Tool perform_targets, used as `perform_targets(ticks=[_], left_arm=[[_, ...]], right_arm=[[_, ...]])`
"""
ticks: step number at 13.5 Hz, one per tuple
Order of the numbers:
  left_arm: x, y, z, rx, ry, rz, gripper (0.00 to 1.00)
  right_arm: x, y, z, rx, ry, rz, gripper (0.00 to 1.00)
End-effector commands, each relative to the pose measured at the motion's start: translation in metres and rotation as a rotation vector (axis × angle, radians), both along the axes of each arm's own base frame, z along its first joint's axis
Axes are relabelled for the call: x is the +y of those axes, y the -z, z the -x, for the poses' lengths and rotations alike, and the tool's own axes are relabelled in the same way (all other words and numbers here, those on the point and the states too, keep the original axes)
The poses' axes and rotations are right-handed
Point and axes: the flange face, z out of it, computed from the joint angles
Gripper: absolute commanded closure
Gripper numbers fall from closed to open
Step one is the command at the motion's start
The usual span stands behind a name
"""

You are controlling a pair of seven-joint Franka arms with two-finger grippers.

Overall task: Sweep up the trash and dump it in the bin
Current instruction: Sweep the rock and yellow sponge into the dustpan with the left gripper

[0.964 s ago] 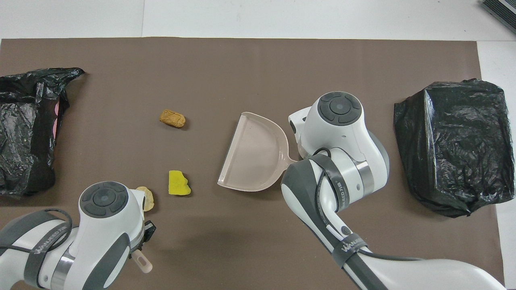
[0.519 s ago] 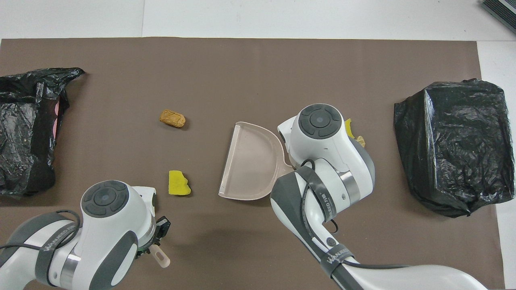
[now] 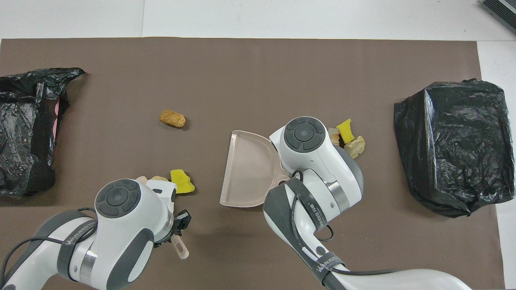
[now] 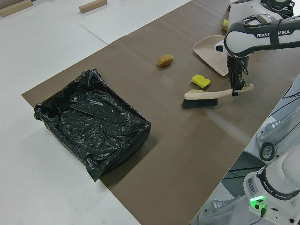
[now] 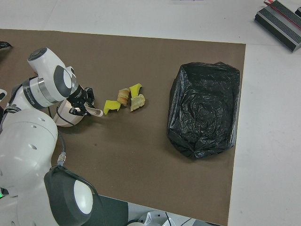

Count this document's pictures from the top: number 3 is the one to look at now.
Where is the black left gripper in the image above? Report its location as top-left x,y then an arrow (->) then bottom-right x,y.
153,209 -> 192,248

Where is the yellow sponge chunk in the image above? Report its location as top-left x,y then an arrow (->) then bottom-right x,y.
170,169 -> 196,195

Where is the beige plastic dustpan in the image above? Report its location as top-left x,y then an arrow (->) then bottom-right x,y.
219,130 -> 291,208

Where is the brown bread roll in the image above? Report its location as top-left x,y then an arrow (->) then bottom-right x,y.
159,109 -> 187,128

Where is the small yellow sponge piece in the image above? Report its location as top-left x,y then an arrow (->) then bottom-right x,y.
336,118 -> 355,144

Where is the beige grey foam chunk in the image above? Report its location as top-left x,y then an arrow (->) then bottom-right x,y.
343,136 -> 366,159

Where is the pink bin with black bag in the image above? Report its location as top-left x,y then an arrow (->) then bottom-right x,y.
0,67 -> 86,199

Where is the brown table mat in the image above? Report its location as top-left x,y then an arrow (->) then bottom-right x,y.
0,37 -> 506,290

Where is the dark ribbed device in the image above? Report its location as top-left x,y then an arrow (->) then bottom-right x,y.
482,0 -> 516,35

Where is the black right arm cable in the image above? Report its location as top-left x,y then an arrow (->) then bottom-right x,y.
289,169 -> 404,276

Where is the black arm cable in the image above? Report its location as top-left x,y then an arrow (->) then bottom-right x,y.
289,169 -> 404,276
0,207 -> 97,282

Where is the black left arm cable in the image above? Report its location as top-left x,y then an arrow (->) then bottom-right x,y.
0,207 -> 97,282

